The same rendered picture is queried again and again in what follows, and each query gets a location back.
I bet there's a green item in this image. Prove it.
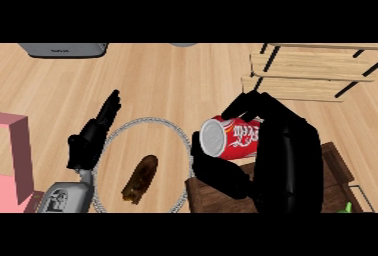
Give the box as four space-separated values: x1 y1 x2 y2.
335 201 354 214

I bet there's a grey appliance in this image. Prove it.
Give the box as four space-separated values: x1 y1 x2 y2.
18 43 109 60

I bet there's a red soda can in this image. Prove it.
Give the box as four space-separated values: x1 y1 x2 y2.
199 115 263 161

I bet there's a brown elongated food item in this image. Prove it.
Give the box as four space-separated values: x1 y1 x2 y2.
119 154 159 205

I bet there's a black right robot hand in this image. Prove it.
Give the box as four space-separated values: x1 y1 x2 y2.
189 90 325 214

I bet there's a pink box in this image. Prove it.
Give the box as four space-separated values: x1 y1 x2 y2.
0 112 46 214

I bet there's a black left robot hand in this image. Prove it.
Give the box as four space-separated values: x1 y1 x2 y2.
65 89 122 171

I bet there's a dark wooden tray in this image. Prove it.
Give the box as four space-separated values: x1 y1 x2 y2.
184 141 365 214

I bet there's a grey ring-shaped plate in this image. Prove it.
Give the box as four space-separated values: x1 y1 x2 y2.
90 116 195 214

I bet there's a pale wooden tiered shelf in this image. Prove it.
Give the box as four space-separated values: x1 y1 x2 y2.
241 43 378 103

